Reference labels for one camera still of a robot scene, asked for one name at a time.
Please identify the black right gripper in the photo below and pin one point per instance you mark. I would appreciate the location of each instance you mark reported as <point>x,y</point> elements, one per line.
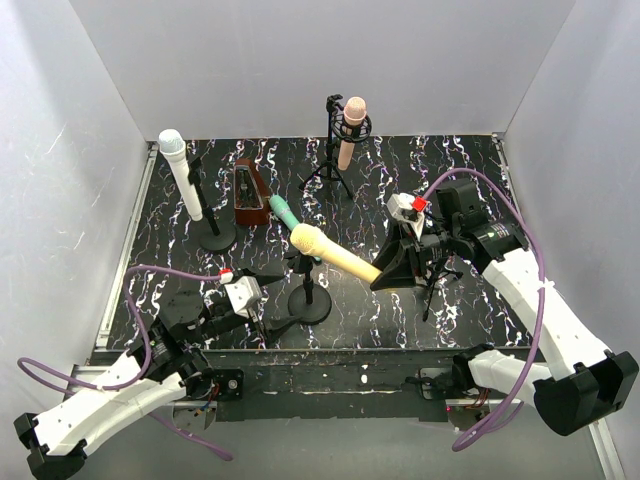
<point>413,261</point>

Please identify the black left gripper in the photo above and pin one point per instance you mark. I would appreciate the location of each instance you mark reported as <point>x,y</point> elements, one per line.
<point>239,330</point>

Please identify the black round-base clip stand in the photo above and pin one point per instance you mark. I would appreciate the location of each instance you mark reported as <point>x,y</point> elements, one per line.
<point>310,303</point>
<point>219,238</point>

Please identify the black tripod clip stand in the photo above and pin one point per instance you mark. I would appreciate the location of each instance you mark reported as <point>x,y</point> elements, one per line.
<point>435,285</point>

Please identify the yellow microphone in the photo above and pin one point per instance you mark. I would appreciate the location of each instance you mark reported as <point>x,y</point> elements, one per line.
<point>311,241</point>

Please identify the mint green microphone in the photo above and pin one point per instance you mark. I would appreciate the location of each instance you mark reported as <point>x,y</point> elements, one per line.
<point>282,211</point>

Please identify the pink microphone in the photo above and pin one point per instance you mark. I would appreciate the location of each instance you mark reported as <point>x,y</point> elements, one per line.
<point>354,114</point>

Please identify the white microphone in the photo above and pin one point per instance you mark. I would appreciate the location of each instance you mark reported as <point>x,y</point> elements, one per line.
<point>173,148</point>

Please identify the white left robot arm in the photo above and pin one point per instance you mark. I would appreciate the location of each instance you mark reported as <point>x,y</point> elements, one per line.
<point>163,365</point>

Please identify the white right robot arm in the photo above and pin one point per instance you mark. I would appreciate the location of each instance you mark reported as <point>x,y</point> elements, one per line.
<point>582,380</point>

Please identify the brown wooden metronome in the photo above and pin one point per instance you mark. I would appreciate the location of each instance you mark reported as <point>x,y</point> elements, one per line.
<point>251,196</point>

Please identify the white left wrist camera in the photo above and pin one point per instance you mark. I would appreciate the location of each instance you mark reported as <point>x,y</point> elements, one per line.
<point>242,290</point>

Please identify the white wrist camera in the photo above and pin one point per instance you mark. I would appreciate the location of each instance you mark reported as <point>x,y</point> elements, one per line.
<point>408,210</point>
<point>242,290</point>

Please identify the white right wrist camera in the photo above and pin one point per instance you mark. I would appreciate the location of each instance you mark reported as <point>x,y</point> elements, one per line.
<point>408,210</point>

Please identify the black tripod shock-mount stand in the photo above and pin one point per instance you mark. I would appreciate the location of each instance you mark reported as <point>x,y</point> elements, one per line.
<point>328,169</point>

